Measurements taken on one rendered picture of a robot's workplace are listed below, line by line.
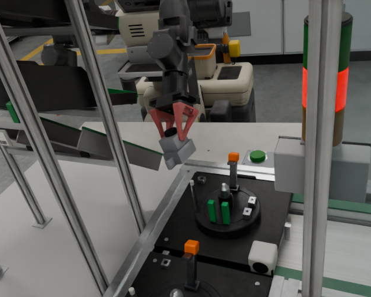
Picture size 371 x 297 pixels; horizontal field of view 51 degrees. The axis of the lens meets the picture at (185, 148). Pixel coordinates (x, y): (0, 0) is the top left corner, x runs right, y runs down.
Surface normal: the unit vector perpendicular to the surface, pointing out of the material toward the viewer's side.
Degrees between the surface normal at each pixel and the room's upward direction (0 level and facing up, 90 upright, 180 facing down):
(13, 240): 0
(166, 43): 42
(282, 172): 90
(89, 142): 90
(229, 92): 90
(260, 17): 90
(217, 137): 0
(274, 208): 0
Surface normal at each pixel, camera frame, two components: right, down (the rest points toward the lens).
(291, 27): -0.26, 0.58
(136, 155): 0.84, 0.19
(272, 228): -0.15, -0.82
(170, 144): -0.50, 0.48
